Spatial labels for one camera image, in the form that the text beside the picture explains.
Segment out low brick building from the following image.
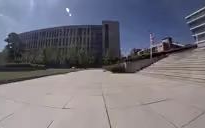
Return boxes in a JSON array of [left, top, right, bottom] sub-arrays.
[[136, 36, 185, 56]]

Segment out tall dark building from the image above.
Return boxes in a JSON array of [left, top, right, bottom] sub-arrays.
[[4, 20, 122, 66]]

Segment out row of trees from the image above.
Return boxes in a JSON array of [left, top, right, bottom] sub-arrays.
[[4, 32, 121, 68]]

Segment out wide concrete steps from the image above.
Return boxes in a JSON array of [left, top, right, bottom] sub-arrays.
[[136, 45, 205, 86]]

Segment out dark hedge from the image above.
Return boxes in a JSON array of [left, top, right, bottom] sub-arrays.
[[0, 62, 48, 72]]

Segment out dark bush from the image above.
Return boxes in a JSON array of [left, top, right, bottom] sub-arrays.
[[103, 63, 127, 74]]

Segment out low retaining wall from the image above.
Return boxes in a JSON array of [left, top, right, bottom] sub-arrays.
[[123, 44, 198, 74]]

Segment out grey concrete slab plaza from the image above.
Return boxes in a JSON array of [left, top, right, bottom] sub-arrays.
[[0, 68, 205, 128]]

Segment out raised bed with kerb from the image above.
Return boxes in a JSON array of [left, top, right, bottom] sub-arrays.
[[0, 68, 83, 87]]

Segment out tall pole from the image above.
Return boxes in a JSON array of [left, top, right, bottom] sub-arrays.
[[148, 31, 155, 60]]

